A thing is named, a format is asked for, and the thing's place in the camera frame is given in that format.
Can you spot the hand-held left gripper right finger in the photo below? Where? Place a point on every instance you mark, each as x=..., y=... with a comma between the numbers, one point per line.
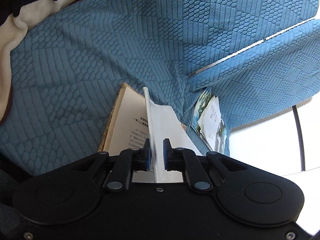
x=166, y=155

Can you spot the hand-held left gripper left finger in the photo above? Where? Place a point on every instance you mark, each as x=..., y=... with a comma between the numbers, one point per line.
x=148, y=155

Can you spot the orange and white book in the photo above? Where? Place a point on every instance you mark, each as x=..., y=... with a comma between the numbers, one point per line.
x=130, y=120

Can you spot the white printed paper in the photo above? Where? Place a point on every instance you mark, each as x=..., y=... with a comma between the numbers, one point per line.
x=211, y=115

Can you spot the photo brochure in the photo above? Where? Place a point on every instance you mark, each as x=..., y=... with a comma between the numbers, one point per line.
x=202, y=100

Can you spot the blue quilted seat cushion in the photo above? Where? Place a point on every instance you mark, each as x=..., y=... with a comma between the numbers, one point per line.
x=262, y=67
x=87, y=55

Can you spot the red black white striped blanket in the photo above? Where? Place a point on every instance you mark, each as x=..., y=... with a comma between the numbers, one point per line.
x=15, y=42

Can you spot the dark metal rail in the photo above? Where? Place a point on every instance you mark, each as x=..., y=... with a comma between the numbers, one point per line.
x=299, y=140

